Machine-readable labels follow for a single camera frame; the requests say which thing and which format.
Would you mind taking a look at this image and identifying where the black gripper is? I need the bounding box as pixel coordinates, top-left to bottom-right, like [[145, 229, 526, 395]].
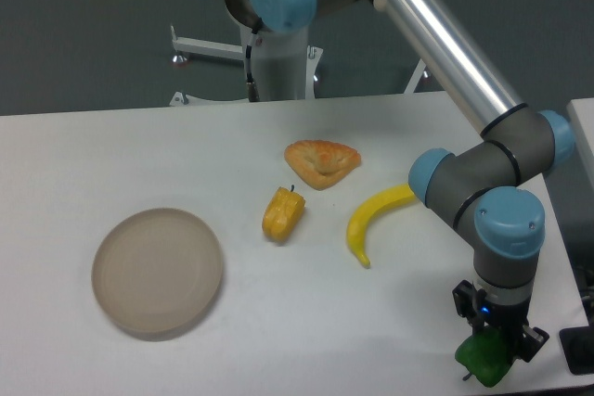
[[452, 280, 549, 363]]

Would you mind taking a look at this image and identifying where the orange toy pastry bread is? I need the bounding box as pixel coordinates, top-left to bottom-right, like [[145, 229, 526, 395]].
[[284, 140, 361, 190]]

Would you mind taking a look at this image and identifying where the yellow toy banana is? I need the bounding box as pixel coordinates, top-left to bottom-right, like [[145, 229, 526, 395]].
[[345, 183, 417, 269]]

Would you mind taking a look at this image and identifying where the green toy bell pepper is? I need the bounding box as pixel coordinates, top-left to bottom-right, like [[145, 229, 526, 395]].
[[455, 326, 511, 388]]

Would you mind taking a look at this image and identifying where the yellow toy bell pepper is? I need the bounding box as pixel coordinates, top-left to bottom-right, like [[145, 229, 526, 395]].
[[261, 185, 305, 244]]

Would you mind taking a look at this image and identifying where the beige round plate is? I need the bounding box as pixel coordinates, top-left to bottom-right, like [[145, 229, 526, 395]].
[[91, 208, 225, 341]]

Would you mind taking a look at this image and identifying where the black device at table edge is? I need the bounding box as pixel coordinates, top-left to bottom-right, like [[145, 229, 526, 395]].
[[559, 326, 593, 376]]

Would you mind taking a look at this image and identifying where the white side table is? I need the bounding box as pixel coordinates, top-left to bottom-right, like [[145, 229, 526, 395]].
[[567, 97, 594, 175]]

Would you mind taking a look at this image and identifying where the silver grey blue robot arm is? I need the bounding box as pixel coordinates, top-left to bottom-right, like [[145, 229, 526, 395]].
[[241, 0, 575, 363]]

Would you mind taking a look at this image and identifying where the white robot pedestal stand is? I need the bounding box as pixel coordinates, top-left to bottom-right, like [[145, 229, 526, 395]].
[[172, 0, 433, 102]]

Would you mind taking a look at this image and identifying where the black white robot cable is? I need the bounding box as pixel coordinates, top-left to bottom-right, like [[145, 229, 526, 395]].
[[244, 18, 265, 103]]

